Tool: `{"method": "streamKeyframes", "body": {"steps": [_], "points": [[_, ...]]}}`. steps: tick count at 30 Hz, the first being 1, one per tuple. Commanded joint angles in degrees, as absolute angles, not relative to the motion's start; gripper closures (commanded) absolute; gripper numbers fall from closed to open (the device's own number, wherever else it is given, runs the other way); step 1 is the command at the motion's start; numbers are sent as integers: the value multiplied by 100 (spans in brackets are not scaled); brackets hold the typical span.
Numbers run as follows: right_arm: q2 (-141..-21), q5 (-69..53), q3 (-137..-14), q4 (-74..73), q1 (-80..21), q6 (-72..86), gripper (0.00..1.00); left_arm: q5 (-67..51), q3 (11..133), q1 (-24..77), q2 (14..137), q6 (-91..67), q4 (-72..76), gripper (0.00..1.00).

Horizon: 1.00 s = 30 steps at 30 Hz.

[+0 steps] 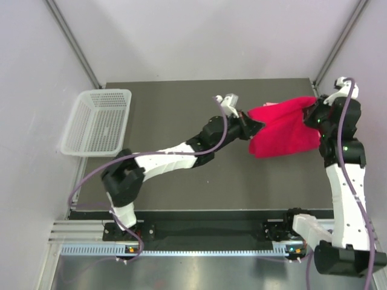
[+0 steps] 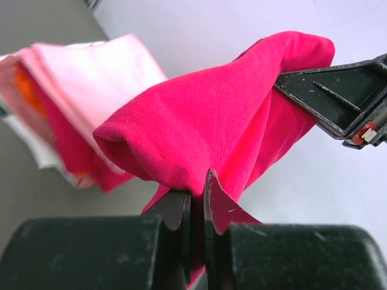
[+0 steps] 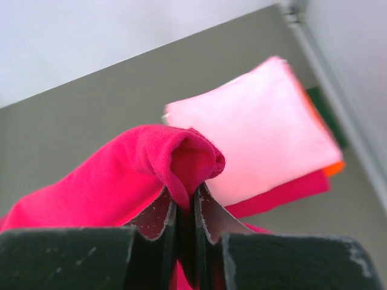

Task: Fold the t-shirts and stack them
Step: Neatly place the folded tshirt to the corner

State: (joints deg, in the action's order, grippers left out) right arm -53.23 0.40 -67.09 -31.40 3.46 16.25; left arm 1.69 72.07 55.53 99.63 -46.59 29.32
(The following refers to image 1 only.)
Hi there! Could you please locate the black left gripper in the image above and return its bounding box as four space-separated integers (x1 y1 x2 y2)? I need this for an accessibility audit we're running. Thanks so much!
212 109 264 152

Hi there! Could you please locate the crimson red t shirt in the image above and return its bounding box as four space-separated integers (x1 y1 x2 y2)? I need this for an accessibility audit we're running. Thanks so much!
248 96 320 159

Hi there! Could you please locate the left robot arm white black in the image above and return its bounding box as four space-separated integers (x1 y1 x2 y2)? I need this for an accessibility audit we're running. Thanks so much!
101 111 265 240

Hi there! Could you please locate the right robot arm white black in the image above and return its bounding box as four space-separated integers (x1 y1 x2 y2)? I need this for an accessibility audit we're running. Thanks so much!
282 95 386 277

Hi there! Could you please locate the light pink folded t shirt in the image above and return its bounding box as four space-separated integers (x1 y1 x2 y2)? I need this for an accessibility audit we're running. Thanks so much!
263 102 278 106

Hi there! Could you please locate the white perforated plastic basket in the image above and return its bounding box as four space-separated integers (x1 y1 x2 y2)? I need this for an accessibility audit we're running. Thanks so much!
60 89 132 158

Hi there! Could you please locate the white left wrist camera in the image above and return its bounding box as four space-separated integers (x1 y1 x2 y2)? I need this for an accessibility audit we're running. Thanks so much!
220 94 239 118

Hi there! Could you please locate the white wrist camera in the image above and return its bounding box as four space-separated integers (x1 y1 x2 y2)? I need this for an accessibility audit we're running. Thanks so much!
323 77 359 106
220 94 239 118

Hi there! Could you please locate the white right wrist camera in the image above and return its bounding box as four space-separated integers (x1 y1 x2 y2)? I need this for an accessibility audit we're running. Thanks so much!
323 77 359 106

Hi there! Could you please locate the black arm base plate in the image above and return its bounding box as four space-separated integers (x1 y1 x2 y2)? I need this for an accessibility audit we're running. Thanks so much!
102 210 303 244

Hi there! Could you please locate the right aluminium frame post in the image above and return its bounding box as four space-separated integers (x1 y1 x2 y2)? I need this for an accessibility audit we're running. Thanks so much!
311 0 371 89

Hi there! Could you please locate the aluminium frame post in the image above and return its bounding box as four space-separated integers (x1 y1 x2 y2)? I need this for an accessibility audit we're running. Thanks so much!
43 0 102 89
311 0 371 89

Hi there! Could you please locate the grey slotted cable duct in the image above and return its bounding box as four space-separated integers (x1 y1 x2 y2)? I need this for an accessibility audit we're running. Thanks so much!
60 244 289 257

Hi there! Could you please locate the left aluminium frame post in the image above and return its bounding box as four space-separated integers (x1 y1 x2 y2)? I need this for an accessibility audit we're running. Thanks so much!
43 0 102 89

